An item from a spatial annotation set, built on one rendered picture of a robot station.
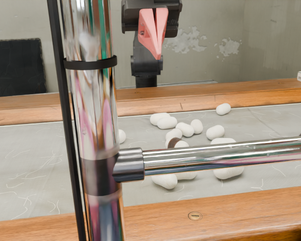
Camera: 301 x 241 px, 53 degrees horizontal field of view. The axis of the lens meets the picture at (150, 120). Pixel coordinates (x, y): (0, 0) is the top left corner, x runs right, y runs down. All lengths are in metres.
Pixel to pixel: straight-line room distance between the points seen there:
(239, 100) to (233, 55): 2.19
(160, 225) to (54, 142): 0.27
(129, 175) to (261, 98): 0.50
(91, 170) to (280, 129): 0.40
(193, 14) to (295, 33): 0.81
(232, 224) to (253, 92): 0.42
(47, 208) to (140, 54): 0.58
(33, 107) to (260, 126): 0.39
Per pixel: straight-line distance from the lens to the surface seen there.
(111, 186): 0.17
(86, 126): 0.16
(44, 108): 0.58
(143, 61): 0.83
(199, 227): 0.25
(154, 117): 0.50
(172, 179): 0.33
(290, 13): 2.31
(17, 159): 0.45
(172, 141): 0.40
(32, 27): 2.45
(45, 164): 0.42
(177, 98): 0.59
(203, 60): 2.68
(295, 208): 0.29
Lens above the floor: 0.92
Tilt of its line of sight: 20 degrees down
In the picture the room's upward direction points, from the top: 2 degrees counter-clockwise
